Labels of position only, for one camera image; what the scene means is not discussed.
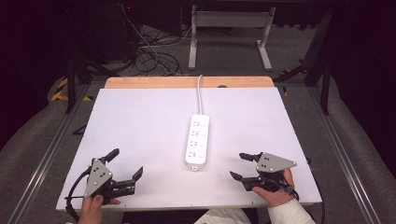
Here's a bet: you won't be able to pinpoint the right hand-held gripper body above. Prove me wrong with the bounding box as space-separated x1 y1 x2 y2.
242 151 298 193

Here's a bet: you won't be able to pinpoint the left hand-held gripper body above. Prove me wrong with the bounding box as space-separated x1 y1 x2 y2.
83 158 137 205

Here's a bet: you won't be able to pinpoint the white power strip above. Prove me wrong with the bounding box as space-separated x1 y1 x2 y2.
184 113 210 171

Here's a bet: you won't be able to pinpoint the person's right hand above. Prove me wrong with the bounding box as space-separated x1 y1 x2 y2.
251 168 296 208

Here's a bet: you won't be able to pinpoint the person's left hand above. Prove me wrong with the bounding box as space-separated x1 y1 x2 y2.
77 193 121 224

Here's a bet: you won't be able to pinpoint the person's white trousers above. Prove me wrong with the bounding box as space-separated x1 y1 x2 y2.
193 207 254 224

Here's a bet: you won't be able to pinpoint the yellow black hazard tape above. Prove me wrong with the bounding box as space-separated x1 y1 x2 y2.
50 77 93 103

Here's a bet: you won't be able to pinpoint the black metal stand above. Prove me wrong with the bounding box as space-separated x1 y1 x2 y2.
273 8 332 117
59 6 123 115

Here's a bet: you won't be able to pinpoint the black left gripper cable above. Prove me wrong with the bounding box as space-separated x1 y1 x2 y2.
64 165 93 224

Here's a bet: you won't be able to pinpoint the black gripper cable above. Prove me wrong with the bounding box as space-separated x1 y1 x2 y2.
64 165 93 224
277 180 327 224

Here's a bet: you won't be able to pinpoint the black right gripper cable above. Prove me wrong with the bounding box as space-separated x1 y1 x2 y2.
277 180 327 224

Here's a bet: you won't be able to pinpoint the aluminium floor rail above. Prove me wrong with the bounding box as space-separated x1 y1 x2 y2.
6 83 92 224
305 86 383 224

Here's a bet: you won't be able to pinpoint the white power strip cable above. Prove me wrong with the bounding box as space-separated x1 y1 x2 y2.
196 74 205 116

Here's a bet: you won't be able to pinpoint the tangle of floor cables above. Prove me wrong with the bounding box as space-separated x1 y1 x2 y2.
119 3 194 77

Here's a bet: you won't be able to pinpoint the white metal table frame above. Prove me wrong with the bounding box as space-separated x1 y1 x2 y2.
188 4 277 72

